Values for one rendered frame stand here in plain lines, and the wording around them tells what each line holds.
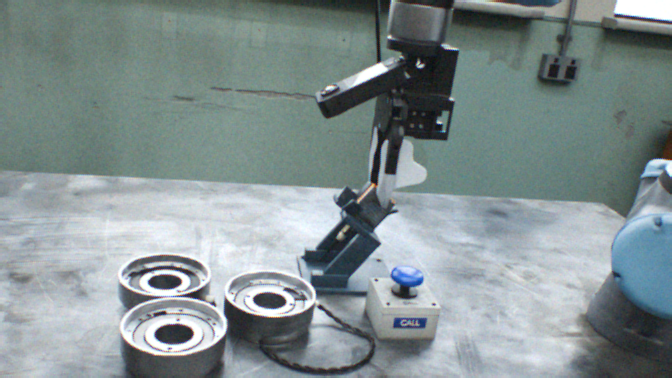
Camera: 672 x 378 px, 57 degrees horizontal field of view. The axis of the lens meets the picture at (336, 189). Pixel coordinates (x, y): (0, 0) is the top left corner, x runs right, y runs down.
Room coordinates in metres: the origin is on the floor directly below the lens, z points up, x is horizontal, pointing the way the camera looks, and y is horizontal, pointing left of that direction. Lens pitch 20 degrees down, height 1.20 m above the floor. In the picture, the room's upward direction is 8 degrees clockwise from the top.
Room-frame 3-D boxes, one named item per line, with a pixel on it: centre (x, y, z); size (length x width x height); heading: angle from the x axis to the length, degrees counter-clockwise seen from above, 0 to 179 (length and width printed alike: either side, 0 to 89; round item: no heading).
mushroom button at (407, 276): (0.67, -0.10, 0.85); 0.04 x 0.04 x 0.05
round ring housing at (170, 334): (0.54, 0.14, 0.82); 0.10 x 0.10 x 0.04
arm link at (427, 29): (0.78, -0.07, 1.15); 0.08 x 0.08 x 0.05
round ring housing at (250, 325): (0.63, 0.06, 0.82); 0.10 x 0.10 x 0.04
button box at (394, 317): (0.67, -0.10, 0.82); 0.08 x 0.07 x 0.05; 103
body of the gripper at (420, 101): (0.78, -0.08, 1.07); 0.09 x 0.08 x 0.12; 102
